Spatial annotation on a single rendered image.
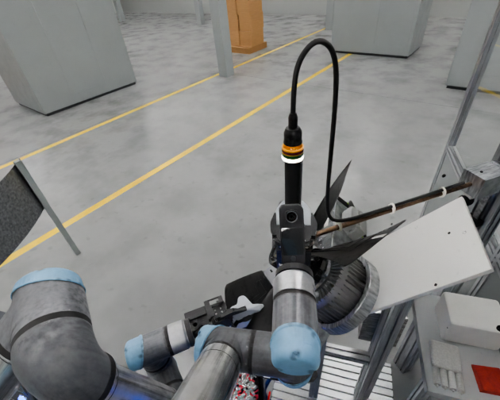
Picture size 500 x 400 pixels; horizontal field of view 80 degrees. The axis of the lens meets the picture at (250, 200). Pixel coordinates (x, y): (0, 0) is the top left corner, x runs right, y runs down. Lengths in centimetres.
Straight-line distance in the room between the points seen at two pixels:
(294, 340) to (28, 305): 44
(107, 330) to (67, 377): 190
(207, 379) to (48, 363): 24
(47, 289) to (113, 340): 180
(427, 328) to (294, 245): 83
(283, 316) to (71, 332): 34
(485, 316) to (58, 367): 118
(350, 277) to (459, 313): 43
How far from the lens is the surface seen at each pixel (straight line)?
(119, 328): 245
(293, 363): 50
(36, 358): 59
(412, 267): 96
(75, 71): 687
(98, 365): 61
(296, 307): 51
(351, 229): 117
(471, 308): 129
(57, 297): 63
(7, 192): 254
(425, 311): 135
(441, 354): 126
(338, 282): 94
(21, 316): 64
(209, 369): 51
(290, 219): 56
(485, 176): 108
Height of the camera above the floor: 193
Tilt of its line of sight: 39 degrees down
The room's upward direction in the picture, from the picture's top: 6 degrees counter-clockwise
